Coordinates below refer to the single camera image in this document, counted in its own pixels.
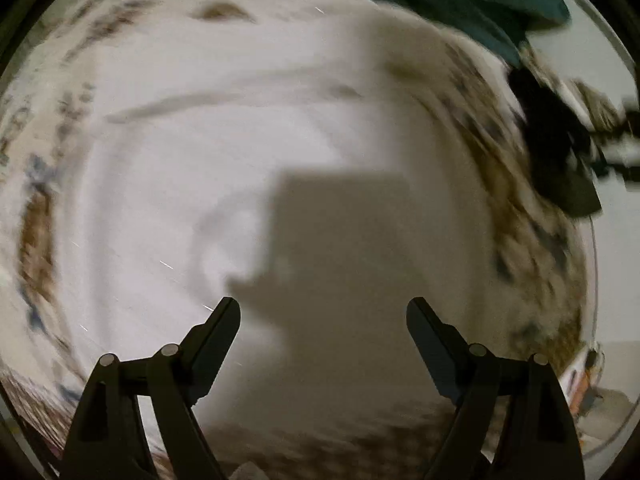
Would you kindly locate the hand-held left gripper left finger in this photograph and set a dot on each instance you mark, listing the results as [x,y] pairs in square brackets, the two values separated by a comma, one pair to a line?
[220,330]

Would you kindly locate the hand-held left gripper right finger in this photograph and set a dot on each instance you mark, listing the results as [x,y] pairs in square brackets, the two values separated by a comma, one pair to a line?
[425,332]

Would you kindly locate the white garment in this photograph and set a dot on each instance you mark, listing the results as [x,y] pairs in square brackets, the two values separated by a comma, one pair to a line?
[210,175]

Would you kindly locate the floral patterned blanket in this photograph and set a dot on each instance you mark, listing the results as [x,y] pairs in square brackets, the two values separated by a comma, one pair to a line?
[530,240]

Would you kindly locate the orange and white object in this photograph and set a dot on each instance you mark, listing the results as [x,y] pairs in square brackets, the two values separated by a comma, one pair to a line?
[580,385]

